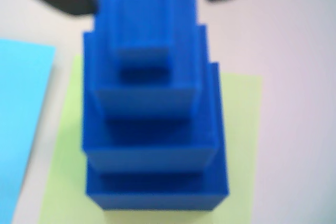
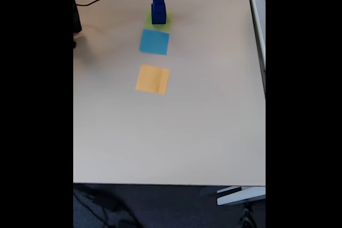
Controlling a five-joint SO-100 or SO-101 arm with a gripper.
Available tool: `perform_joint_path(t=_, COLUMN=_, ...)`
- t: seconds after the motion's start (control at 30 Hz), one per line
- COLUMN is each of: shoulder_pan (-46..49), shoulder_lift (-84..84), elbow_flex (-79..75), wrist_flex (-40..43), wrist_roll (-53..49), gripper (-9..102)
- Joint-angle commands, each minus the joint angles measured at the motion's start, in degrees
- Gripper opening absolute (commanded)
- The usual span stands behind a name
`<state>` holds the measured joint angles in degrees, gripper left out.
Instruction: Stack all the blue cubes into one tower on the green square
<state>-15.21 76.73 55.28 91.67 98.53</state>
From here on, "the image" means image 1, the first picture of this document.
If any medium blue cube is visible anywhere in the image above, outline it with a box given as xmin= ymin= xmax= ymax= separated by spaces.
xmin=81 ymin=24 xmax=220 ymax=174

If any green paper square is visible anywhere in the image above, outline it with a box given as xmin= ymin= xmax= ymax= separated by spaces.
xmin=38 ymin=55 xmax=263 ymax=224

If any small blue cube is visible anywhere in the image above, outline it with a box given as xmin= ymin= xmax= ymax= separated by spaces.
xmin=90 ymin=0 xmax=203 ymax=120

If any large blue cube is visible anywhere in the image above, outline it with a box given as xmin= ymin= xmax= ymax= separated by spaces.
xmin=84 ymin=62 xmax=230 ymax=213

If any light blue paper square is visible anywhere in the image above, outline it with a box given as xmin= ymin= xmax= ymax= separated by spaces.
xmin=0 ymin=39 xmax=57 ymax=224

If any tiny blue cube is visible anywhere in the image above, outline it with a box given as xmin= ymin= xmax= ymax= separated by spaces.
xmin=114 ymin=0 xmax=175 ymax=86

